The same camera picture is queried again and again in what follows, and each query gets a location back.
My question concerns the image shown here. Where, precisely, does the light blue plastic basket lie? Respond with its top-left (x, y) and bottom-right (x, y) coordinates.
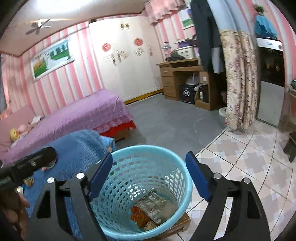
top-left (89, 145), bottom-right (193, 240)

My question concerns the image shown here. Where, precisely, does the white storage box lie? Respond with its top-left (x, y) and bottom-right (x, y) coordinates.
top-left (178, 45), bottom-right (195, 60)

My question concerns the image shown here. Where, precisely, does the framed wedding photo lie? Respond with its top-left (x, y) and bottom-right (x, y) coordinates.
top-left (30, 38), bottom-right (75, 80)

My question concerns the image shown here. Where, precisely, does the pink curtain valance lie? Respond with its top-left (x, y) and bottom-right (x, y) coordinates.
top-left (144, 0), bottom-right (188, 24)

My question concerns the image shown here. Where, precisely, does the ceiling fan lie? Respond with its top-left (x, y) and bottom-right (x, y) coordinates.
top-left (25, 19), bottom-right (52, 35)

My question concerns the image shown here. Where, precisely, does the black cardboard box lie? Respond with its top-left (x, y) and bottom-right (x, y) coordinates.
top-left (180, 84), bottom-right (197, 105)

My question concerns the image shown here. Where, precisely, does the white wardrobe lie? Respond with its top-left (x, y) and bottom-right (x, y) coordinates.
top-left (88, 16), bottom-right (163, 102)

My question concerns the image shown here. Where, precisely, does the orange plastic pouch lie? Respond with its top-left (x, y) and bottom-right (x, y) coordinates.
top-left (130, 206), bottom-right (145, 227)

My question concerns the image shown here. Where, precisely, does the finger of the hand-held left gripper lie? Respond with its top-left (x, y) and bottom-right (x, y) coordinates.
top-left (0, 147), bottom-right (57, 180)

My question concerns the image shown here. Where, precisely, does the wooden desk with drawers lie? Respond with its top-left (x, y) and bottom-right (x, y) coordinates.
top-left (157, 58), bottom-right (220, 112)

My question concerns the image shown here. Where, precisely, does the floral beige curtain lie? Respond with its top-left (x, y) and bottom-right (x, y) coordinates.
top-left (218, 30), bottom-right (258, 130)

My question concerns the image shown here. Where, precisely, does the person's left hand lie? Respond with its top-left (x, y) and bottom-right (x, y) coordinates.
top-left (0, 192), bottom-right (30, 234)

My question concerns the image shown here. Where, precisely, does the pink soft toy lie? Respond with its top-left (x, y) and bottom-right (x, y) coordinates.
top-left (18, 123), bottom-right (35, 135)

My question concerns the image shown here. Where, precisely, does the wooden stool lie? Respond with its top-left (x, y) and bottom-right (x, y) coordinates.
top-left (153, 212), bottom-right (191, 240)

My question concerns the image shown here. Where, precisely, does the bed with purple dotted cover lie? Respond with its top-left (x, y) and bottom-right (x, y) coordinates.
top-left (0, 89), bottom-right (137, 166)

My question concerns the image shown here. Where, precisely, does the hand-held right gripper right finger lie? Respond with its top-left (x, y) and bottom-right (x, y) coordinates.
top-left (186, 151), bottom-right (271, 241)

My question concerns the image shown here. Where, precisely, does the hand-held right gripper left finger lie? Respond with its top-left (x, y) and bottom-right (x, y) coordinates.
top-left (26, 152), bottom-right (114, 241)

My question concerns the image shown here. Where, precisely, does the dark clothes pile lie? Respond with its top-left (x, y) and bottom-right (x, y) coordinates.
top-left (170, 51), bottom-right (185, 62)

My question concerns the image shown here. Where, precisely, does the silver snack wrapper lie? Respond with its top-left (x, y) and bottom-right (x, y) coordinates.
top-left (134, 188), bottom-right (172, 225)

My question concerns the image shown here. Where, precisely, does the yellow duck plush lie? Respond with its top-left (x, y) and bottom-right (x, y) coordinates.
top-left (10, 128), bottom-right (23, 142)

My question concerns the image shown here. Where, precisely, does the blue fleece blanket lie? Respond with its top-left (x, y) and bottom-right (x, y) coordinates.
top-left (23, 129), bottom-right (116, 241)

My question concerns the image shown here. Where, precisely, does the pink covered headboard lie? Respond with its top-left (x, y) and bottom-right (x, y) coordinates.
top-left (0, 105), bottom-right (37, 151)

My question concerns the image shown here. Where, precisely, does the dark low stool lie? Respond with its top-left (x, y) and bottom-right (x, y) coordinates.
top-left (283, 131), bottom-right (296, 163)

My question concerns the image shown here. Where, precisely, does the dark hanging garment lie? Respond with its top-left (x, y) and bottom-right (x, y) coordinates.
top-left (190, 0), bottom-right (226, 75)

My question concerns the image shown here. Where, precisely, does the desk lamp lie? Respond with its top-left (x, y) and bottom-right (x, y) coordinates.
top-left (162, 42), bottom-right (171, 62)

